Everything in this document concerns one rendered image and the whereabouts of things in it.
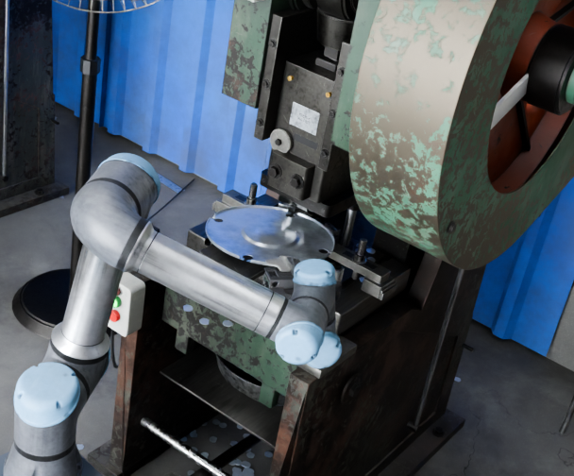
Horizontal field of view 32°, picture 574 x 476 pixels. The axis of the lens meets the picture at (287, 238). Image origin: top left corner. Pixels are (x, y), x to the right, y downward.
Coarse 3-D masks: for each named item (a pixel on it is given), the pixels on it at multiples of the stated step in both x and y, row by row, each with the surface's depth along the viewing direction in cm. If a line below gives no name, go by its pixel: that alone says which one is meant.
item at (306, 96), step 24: (288, 72) 210; (312, 72) 206; (288, 96) 212; (312, 96) 208; (288, 120) 214; (312, 120) 210; (288, 144) 215; (312, 144) 212; (288, 168) 215; (312, 168) 213; (336, 168) 217; (288, 192) 217; (312, 192) 217; (336, 192) 222
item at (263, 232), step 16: (240, 208) 232; (256, 208) 233; (272, 208) 234; (208, 224) 222; (224, 224) 223; (240, 224) 224; (256, 224) 224; (272, 224) 225; (288, 224) 228; (304, 224) 229; (320, 224) 230; (224, 240) 216; (240, 240) 217; (256, 240) 217; (272, 240) 218; (288, 240) 219; (304, 240) 222; (320, 240) 223; (240, 256) 210; (256, 256) 211; (272, 256) 212; (304, 256) 215; (320, 256) 216
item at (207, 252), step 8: (208, 248) 215; (216, 248) 215; (208, 256) 212; (216, 256) 213; (224, 256) 213; (232, 256) 214; (248, 256) 215; (224, 264) 210; (232, 264) 211; (240, 264) 211; (248, 264) 212; (256, 264) 212; (240, 272) 209; (248, 272) 209; (256, 272) 210; (256, 280) 223
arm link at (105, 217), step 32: (96, 192) 166; (96, 224) 163; (128, 224) 163; (96, 256) 167; (128, 256) 163; (160, 256) 164; (192, 256) 166; (192, 288) 165; (224, 288) 165; (256, 288) 166; (256, 320) 165; (288, 320) 165; (320, 320) 168; (288, 352) 165
